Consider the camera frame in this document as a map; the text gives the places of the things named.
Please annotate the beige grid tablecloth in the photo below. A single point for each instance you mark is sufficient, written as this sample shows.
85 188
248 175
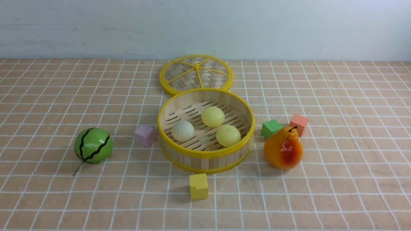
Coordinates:
354 174

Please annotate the yellow wooden block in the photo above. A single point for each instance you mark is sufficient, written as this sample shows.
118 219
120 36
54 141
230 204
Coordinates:
198 186

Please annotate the orange toy pear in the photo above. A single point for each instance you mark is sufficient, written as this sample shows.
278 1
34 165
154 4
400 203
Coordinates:
284 150

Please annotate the yellow toy bun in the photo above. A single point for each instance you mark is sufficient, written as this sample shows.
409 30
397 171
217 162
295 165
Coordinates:
213 116
228 135

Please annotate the bamboo steamer tray yellow rim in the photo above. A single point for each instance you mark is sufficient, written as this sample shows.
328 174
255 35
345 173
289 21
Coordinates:
203 154

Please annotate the pink wooden cube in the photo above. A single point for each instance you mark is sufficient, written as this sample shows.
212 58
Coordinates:
145 135

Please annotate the woven bamboo steamer lid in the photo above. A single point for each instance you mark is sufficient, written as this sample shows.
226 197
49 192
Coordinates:
195 71

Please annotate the orange wooden cube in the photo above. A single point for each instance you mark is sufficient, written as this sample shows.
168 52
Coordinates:
300 122

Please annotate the green toy watermelon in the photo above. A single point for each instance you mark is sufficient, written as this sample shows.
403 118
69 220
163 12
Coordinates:
93 145

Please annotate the green wooden cube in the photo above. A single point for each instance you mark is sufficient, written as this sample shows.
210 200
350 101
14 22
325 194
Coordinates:
270 127

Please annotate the white toy bun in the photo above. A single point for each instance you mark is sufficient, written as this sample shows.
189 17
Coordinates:
182 131

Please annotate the yellow toy bun back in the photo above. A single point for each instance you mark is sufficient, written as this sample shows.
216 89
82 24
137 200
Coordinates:
213 116

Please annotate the yellow toy bun front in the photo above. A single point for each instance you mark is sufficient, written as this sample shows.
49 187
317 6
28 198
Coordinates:
228 135

